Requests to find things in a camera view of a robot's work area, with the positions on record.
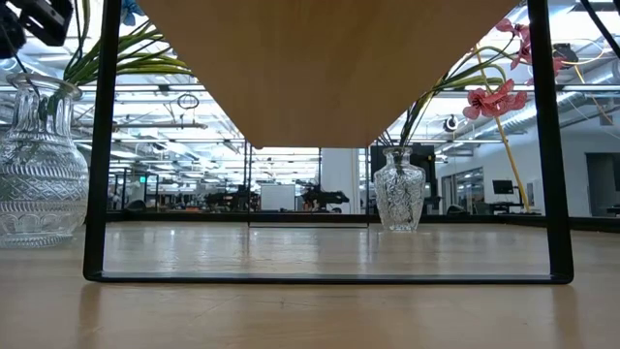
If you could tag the blue artificial flower bunch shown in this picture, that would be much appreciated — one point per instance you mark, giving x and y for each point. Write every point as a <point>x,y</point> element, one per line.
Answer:
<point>131,64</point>

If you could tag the round ribbed clear glass vase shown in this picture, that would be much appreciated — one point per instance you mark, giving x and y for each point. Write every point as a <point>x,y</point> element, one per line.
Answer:
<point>39,184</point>

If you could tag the slim faceted clear glass vase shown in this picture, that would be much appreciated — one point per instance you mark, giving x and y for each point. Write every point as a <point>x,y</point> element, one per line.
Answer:
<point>399,194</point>

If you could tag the red artificial flower bunch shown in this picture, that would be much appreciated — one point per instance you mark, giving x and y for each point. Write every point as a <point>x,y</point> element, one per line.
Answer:
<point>484,102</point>

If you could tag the black background robot arm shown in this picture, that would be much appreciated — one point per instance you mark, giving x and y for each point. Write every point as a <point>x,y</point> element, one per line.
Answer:
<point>322,198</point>
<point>232,199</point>

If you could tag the wooden shelf with black legs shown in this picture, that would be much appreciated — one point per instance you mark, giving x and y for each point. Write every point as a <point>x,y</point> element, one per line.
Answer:
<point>329,72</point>

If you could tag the white board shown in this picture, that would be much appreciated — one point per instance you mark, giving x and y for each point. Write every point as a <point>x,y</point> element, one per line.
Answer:
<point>277,198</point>

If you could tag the large black monitor on stand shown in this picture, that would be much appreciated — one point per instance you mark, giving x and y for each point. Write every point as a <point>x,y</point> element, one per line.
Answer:
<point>430,165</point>

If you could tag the round black ceiling device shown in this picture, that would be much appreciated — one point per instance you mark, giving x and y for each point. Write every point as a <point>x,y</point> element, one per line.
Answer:
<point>450,123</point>

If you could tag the small black monitor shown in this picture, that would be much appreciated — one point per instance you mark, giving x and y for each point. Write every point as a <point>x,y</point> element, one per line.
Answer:
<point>503,187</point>

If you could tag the dark grey door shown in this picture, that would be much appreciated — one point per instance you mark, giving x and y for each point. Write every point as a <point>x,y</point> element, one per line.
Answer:
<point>603,184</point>

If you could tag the black metal table frame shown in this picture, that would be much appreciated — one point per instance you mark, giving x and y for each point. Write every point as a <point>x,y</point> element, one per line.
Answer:
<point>460,219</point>

